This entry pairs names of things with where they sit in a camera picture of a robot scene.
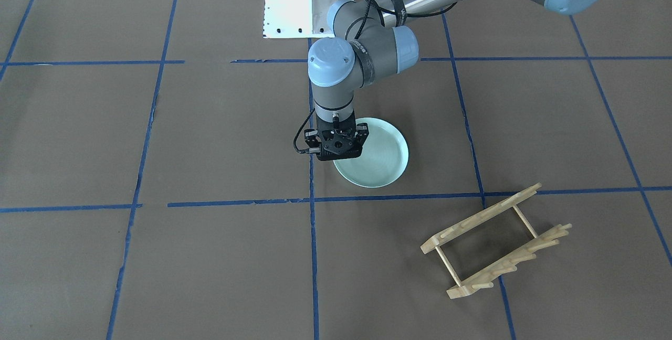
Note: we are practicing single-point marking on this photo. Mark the light green plate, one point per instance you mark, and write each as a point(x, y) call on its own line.
point(383, 160)

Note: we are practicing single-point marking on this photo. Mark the brown paper table cover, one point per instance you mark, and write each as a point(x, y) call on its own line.
point(150, 189)

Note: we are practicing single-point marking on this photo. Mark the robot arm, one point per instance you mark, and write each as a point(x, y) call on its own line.
point(371, 41)

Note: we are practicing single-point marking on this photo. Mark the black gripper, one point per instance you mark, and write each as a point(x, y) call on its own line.
point(363, 136)

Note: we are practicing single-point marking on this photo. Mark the wooden plate rack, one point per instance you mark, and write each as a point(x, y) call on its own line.
point(501, 236)

